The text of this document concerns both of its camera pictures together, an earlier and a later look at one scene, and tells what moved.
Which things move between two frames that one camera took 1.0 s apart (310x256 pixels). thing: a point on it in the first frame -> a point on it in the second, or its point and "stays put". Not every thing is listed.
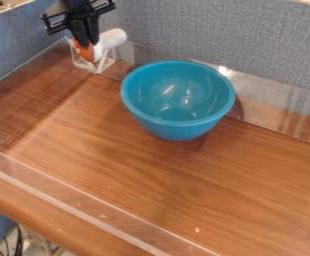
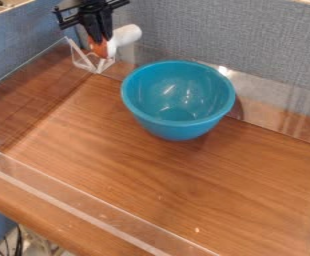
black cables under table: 18,245 stays put
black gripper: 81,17 -> 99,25
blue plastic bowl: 177,97 stays put
